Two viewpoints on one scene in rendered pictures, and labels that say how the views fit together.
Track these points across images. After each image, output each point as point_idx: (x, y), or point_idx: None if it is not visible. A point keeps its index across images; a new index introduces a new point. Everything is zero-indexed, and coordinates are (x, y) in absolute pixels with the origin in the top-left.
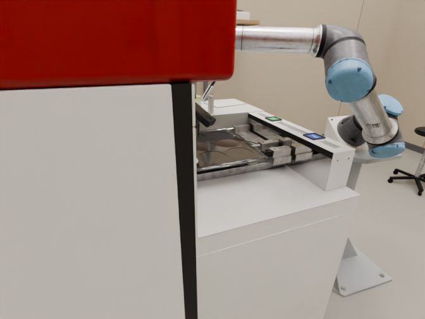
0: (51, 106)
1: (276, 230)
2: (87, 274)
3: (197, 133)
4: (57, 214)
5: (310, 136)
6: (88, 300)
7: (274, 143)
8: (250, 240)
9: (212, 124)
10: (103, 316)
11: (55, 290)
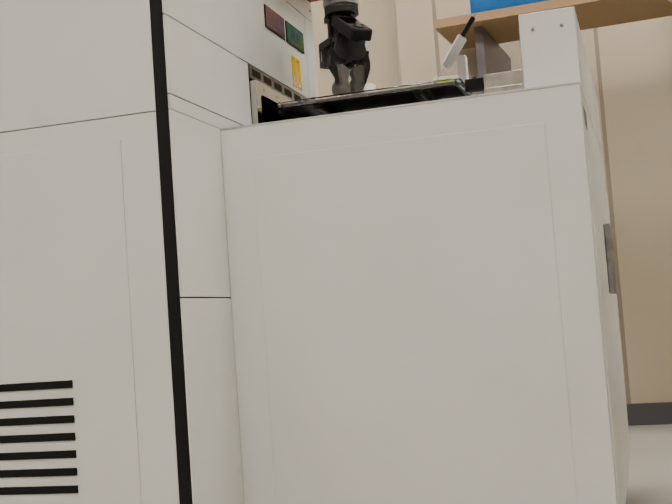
0: None
1: (386, 135)
2: (83, 12)
3: (362, 74)
4: None
5: None
6: (81, 40)
7: None
8: (338, 146)
9: (365, 37)
10: (88, 62)
11: (64, 22)
